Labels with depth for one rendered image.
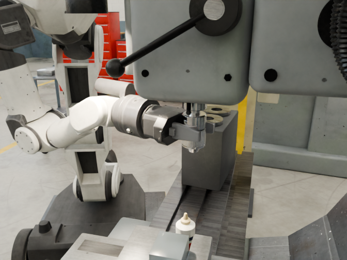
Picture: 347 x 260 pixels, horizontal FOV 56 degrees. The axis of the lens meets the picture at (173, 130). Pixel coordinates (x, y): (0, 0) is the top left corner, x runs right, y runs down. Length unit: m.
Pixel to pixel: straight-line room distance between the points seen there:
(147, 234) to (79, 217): 0.99
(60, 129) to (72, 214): 0.81
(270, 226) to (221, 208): 1.65
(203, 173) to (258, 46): 0.56
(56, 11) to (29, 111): 0.27
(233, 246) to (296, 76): 0.44
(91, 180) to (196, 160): 0.67
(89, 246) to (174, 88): 0.35
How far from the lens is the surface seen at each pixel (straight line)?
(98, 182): 1.47
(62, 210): 1.66
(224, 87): 0.50
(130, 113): 0.67
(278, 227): 2.53
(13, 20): 0.90
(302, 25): 0.47
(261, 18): 0.47
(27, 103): 0.92
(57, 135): 0.87
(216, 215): 0.87
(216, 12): 0.45
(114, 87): 0.73
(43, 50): 12.01
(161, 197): 2.00
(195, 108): 0.60
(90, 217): 1.58
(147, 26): 0.51
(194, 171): 0.96
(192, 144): 0.62
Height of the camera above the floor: 1.45
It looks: 20 degrees down
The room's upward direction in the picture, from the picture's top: straight up
